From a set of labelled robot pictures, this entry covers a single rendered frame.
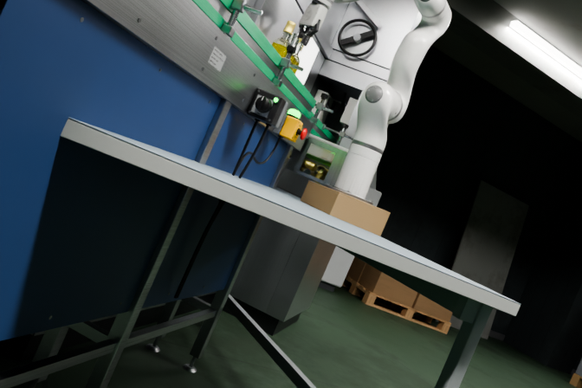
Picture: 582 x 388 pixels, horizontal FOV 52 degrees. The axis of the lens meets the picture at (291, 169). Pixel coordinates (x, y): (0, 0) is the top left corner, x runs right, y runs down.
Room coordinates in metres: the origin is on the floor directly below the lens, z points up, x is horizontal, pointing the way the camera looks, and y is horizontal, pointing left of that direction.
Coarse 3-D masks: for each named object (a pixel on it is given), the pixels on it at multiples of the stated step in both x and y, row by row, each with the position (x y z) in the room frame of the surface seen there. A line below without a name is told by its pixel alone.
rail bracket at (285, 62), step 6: (288, 48) 1.80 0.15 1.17; (294, 48) 1.80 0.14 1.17; (288, 54) 1.80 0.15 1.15; (282, 60) 1.80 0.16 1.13; (288, 60) 1.80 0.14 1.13; (282, 66) 1.80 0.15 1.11; (288, 66) 1.81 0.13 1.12; (294, 66) 1.80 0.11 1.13; (282, 72) 1.80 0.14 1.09; (276, 78) 1.81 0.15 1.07; (276, 84) 1.80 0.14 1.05
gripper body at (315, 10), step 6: (312, 6) 2.38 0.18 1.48; (318, 6) 2.35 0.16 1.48; (324, 6) 2.36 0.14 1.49; (306, 12) 2.40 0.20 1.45; (312, 12) 2.36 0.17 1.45; (318, 12) 2.34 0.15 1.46; (324, 12) 2.35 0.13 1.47; (306, 18) 2.38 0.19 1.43; (312, 18) 2.35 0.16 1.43; (318, 18) 2.35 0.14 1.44; (324, 18) 2.36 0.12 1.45; (306, 24) 2.37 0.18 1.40; (312, 24) 2.34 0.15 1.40
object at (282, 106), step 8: (256, 96) 1.66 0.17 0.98; (272, 96) 1.65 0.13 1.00; (280, 96) 1.65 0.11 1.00; (272, 104) 1.65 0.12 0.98; (280, 104) 1.65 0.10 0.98; (248, 112) 1.66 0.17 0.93; (256, 112) 1.66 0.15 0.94; (272, 112) 1.65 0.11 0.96; (280, 112) 1.68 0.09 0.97; (264, 120) 1.65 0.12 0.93; (272, 120) 1.65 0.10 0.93; (280, 120) 1.71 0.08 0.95
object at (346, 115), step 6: (318, 90) 3.40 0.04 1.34; (318, 96) 3.39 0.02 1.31; (330, 96) 3.44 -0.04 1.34; (324, 102) 3.38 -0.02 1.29; (330, 102) 3.49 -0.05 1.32; (348, 102) 3.33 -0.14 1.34; (354, 102) 3.32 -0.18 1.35; (348, 108) 3.32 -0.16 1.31; (324, 114) 3.48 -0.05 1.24; (342, 114) 3.33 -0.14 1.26; (348, 114) 3.32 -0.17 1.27; (324, 120) 3.54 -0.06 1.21; (342, 120) 3.32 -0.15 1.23; (348, 120) 3.32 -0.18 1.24
